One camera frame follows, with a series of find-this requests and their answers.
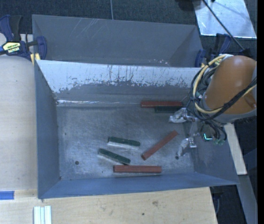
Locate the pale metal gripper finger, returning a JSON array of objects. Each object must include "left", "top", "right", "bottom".
[
  {"left": 168, "top": 107, "right": 196, "bottom": 124},
  {"left": 175, "top": 137, "right": 198, "bottom": 158}
]

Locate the dark green flat block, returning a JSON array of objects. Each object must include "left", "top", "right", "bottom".
[
  {"left": 154, "top": 106, "right": 182, "bottom": 114},
  {"left": 97, "top": 148, "right": 131, "bottom": 166},
  {"left": 107, "top": 136, "right": 141, "bottom": 147}
]

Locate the red-brown flat block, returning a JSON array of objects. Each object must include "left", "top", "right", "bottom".
[
  {"left": 141, "top": 130, "right": 179, "bottom": 161},
  {"left": 140, "top": 100, "right": 184, "bottom": 109},
  {"left": 113, "top": 165, "right": 163, "bottom": 174}
]

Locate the grey metal bin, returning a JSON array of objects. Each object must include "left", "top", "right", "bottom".
[{"left": 31, "top": 14, "right": 240, "bottom": 200}]

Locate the pale wood board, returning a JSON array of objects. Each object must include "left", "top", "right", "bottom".
[{"left": 0, "top": 56, "right": 39, "bottom": 192}]

